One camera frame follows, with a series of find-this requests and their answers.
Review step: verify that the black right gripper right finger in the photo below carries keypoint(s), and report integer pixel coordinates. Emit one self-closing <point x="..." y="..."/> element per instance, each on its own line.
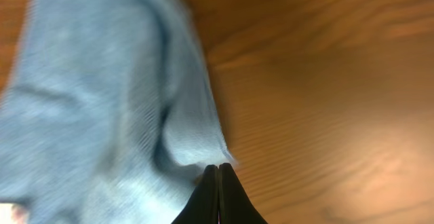
<point x="234" y="204"/>

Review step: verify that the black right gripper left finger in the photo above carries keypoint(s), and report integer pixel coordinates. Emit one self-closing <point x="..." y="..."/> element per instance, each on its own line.
<point x="202" y="206"/>

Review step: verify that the blue microfiber cloth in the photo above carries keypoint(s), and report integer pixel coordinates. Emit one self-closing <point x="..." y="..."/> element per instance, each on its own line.
<point x="109" y="115"/>

